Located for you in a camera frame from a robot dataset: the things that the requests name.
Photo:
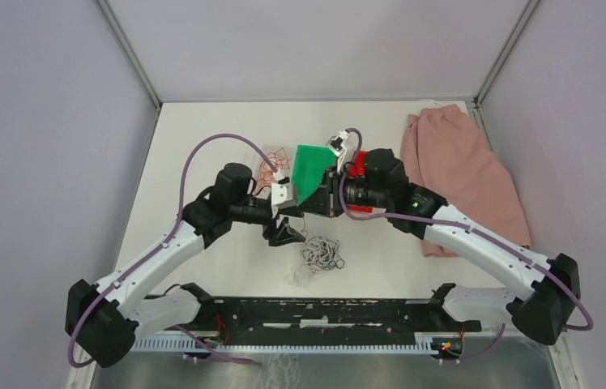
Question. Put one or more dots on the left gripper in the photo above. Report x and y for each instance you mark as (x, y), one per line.
(282, 235)

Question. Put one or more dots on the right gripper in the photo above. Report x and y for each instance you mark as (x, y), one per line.
(326, 200)

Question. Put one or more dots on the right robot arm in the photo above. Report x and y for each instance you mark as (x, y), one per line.
(538, 294)

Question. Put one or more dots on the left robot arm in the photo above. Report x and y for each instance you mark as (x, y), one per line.
(105, 318)

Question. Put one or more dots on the green plastic bin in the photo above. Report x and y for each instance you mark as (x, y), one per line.
(308, 167)

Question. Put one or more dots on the red plastic bin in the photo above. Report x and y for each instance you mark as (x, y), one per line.
(357, 169)

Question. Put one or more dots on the clear plastic bin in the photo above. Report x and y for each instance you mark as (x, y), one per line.
(282, 156)

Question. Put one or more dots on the pink cloth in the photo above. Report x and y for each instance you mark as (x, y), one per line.
(444, 151)

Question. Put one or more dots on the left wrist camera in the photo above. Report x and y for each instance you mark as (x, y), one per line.
(283, 193)

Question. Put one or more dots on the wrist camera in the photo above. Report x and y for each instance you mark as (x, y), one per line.
(283, 193)
(346, 146)

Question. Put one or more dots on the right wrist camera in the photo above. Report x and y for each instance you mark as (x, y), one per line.
(346, 146)

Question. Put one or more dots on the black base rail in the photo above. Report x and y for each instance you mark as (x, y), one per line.
(278, 321)

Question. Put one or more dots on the white toothed cable duct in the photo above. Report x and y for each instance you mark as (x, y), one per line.
(177, 343)

